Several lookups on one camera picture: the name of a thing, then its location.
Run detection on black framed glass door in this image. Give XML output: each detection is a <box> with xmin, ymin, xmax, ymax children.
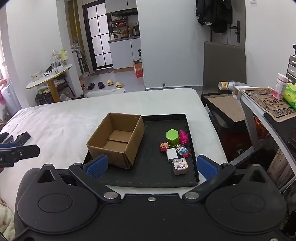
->
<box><xmin>83</xmin><ymin>3</ymin><xmax>114</xmax><ymax>70</ymax></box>

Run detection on white plug charger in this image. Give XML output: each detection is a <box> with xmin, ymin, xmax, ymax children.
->
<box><xmin>166</xmin><ymin>148</ymin><xmax>178</xmax><ymax>163</ymax></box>

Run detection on white kitchen cabinet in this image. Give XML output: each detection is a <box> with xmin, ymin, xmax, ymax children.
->
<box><xmin>108</xmin><ymin>36</ymin><xmax>141</xmax><ymax>70</ymax></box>

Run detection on grey drawer unit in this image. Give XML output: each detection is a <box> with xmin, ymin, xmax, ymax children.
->
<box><xmin>286</xmin><ymin>55</ymin><xmax>296</xmax><ymax>85</ymax></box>

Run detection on pink white plush toy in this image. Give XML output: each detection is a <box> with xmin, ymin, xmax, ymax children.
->
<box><xmin>0</xmin><ymin>78</ymin><xmax>8</xmax><ymax>107</ymax></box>

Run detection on clear glass jar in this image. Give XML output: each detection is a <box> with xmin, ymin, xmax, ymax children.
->
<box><xmin>50</xmin><ymin>50</ymin><xmax>62</xmax><ymax>70</ymax></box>

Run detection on printed desk mat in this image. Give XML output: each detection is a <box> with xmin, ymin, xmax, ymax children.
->
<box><xmin>243</xmin><ymin>88</ymin><xmax>296</xmax><ymax>129</ymax></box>

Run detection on black door handle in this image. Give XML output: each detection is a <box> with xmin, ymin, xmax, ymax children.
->
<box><xmin>230</xmin><ymin>20</ymin><xmax>241</xmax><ymax>42</ymax></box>

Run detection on yellow label bottle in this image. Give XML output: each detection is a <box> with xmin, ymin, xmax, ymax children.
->
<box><xmin>60</xmin><ymin>48</ymin><xmax>68</xmax><ymax>67</ymax></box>

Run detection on brown cardboard box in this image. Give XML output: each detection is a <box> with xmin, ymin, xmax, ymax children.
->
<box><xmin>86</xmin><ymin>113</ymin><xmax>145</xmax><ymax>169</ymax></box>

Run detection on round yellow-edged table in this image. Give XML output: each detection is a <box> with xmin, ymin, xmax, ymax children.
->
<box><xmin>25</xmin><ymin>64</ymin><xmax>73</xmax><ymax>103</ymax></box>

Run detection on pink plastic toy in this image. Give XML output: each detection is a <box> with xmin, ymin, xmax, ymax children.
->
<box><xmin>179</xmin><ymin>130</ymin><xmax>189</xmax><ymax>145</ymax></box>

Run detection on grey rabbit cube toy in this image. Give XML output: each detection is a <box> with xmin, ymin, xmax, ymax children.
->
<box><xmin>171</xmin><ymin>158</ymin><xmax>188</xmax><ymax>176</ymax></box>

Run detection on black side table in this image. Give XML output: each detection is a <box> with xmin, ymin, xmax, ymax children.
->
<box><xmin>201</xmin><ymin>92</ymin><xmax>257</xmax><ymax>163</ymax></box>

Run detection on green hexagonal block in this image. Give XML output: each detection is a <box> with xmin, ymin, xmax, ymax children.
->
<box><xmin>166</xmin><ymin>129</ymin><xmax>180</xmax><ymax>147</ymax></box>

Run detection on grey chair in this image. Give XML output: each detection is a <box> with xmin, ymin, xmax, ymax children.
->
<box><xmin>202</xmin><ymin>41</ymin><xmax>247</xmax><ymax>94</ymax></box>

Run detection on pink white bottle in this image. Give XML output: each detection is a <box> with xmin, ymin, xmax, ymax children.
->
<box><xmin>272</xmin><ymin>73</ymin><xmax>289</xmax><ymax>100</ymax></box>

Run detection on blue red figurine with mug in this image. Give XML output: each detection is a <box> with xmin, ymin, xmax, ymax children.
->
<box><xmin>176</xmin><ymin>144</ymin><xmax>190</xmax><ymax>158</ymax></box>

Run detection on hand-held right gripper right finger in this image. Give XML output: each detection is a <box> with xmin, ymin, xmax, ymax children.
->
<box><xmin>182</xmin><ymin>155</ymin><xmax>269</xmax><ymax>204</ymax></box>

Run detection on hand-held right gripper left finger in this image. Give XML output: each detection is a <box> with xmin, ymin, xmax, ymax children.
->
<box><xmin>36</xmin><ymin>155</ymin><xmax>122</xmax><ymax>202</ymax></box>

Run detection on orange carton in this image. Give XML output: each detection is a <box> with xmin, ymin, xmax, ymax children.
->
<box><xmin>133</xmin><ymin>60</ymin><xmax>144</xmax><ymax>78</ymax></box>

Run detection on white desk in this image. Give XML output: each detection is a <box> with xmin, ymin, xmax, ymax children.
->
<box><xmin>238</xmin><ymin>87</ymin><xmax>296</xmax><ymax>163</ymax></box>

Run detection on black tray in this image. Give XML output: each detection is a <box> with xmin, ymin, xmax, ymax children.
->
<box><xmin>83</xmin><ymin>113</ymin><xmax>200</xmax><ymax>189</ymax></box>

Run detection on yellow white can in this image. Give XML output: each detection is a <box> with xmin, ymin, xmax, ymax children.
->
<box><xmin>218</xmin><ymin>81</ymin><xmax>235</xmax><ymax>91</ymax></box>

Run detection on hanging black jackets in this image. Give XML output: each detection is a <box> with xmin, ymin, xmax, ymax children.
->
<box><xmin>195</xmin><ymin>0</ymin><xmax>232</xmax><ymax>33</ymax></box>

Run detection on dark cloth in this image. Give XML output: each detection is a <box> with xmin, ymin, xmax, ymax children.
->
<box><xmin>0</xmin><ymin>131</ymin><xmax>31</xmax><ymax>146</ymax></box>

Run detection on green wipes packet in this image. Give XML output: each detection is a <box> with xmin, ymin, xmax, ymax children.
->
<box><xmin>282</xmin><ymin>83</ymin><xmax>296</xmax><ymax>110</ymax></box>

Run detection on white standing fan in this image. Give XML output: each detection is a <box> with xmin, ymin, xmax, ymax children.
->
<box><xmin>72</xmin><ymin>43</ymin><xmax>90</xmax><ymax>77</ymax></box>

